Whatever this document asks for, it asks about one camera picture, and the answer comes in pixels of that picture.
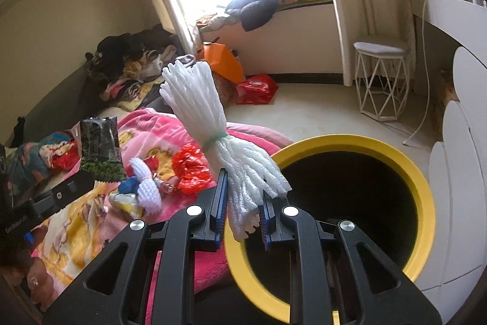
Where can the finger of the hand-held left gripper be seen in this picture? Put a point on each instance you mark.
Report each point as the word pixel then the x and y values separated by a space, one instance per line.
pixel 62 193

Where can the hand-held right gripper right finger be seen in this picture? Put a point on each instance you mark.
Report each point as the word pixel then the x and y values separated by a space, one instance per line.
pixel 266 226

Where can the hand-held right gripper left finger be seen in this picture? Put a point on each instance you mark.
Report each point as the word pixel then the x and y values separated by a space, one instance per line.
pixel 220 203

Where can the green pea snack packet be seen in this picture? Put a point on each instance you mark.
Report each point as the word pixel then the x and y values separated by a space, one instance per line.
pixel 101 142

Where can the white foam net bundle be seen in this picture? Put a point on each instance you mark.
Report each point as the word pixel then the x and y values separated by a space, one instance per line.
pixel 198 100

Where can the yellow round bin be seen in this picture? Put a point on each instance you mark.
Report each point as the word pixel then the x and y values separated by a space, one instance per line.
pixel 418 195

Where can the flat red wrapper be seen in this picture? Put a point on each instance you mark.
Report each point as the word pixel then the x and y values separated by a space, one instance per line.
pixel 64 159

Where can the red crumpled plastic wrapper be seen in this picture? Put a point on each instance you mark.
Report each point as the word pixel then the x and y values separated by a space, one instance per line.
pixel 190 172

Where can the colourful printed cloth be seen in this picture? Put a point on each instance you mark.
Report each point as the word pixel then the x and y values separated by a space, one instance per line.
pixel 30 161

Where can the small white foam net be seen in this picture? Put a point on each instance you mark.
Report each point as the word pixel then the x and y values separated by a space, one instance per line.
pixel 148 193

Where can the black cloth strip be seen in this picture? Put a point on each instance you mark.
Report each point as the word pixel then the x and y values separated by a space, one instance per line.
pixel 19 131

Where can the pink printed blanket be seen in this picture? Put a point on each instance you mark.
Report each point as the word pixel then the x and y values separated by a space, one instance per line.
pixel 144 123

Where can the floral fabric bag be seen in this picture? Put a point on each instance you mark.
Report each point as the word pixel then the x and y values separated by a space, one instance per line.
pixel 224 91

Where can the red plastic bag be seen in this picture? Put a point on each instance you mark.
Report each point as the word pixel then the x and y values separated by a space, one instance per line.
pixel 257 89

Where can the patterned clothes pile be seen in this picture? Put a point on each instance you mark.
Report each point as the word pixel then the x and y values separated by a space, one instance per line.
pixel 129 89

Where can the orange plastic bag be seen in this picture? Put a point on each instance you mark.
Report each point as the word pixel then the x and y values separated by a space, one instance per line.
pixel 224 62

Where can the grey cloth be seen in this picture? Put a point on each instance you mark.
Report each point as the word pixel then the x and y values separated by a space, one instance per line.
pixel 184 60

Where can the black clothes pile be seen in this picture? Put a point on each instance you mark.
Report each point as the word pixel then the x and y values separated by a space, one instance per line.
pixel 110 51

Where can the mixed clothes heap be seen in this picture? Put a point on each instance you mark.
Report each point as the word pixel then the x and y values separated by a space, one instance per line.
pixel 213 24

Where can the dark jacket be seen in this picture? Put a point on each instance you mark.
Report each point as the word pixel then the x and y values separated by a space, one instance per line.
pixel 255 11

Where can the white scalloped cabinet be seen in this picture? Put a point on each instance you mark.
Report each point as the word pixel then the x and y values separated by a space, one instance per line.
pixel 468 165

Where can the white desk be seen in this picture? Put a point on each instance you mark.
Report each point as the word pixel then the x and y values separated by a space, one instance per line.
pixel 449 12

